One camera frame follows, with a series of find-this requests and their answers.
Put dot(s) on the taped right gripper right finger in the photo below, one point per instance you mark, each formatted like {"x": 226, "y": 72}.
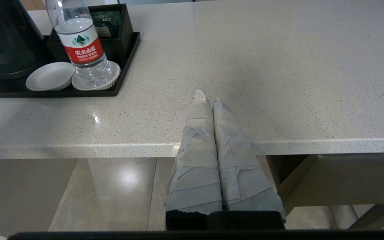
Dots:
{"x": 238, "y": 166}

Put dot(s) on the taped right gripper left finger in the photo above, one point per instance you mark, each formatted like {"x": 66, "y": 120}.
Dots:
{"x": 195, "y": 160}

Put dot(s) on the black electric kettle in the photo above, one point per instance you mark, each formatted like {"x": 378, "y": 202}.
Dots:
{"x": 8, "y": 40}

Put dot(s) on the red-capped plastic water bottle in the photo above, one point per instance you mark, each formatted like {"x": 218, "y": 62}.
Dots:
{"x": 82, "y": 43}

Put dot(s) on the white paper coaster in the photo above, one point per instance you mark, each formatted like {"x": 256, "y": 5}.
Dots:
{"x": 113, "y": 78}
{"x": 48, "y": 76}

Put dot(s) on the black condiment holder box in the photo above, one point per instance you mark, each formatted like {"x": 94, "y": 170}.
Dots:
{"x": 123, "y": 43}

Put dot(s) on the black serving tray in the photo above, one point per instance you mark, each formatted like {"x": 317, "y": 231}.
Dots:
{"x": 45, "y": 93}

